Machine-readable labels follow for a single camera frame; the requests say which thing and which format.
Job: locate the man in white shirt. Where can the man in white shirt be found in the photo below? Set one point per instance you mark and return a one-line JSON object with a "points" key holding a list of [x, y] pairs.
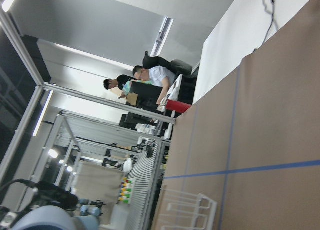
{"points": [[159, 75]]}

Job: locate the man in black shirt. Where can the man in black shirt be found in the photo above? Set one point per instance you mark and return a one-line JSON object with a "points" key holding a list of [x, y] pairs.
{"points": [[119, 82]]}

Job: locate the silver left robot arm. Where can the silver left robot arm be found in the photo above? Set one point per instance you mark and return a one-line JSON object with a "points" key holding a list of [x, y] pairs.
{"points": [[88, 219]]}

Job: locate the white wire cup holder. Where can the white wire cup holder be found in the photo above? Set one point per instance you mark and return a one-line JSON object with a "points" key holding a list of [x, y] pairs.
{"points": [[183, 210]]}

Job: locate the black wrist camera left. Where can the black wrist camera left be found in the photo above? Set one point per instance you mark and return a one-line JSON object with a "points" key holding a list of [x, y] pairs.
{"points": [[47, 194]]}

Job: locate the red cylinder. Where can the red cylinder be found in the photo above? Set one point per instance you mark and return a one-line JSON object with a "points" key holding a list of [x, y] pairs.
{"points": [[177, 106]]}

